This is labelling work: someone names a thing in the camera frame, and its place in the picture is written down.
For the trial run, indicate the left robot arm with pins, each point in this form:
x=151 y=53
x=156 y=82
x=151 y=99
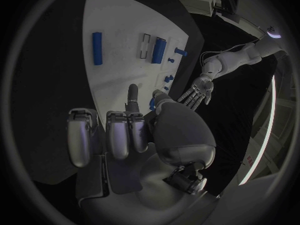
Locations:
x=236 y=60

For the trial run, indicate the small blue plug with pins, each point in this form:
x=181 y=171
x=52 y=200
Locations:
x=166 y=88

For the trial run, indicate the long blue cylinder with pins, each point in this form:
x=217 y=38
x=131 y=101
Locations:
x=97 y=48

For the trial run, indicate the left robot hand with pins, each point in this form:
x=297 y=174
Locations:
x=199 y=91

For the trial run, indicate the small blue peg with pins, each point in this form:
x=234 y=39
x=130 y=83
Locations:
x=171 y=60

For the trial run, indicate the blue block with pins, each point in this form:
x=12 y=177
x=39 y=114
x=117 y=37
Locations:
x=158 y=50

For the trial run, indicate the blue gear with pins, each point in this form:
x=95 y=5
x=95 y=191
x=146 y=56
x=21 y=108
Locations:
x=152 y=104

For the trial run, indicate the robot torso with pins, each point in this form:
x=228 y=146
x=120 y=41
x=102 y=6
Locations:
x=273 y=22

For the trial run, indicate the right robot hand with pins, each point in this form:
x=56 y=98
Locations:
x=178 y=127

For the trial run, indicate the white task board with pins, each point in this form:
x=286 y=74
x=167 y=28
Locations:
x=126 y=41

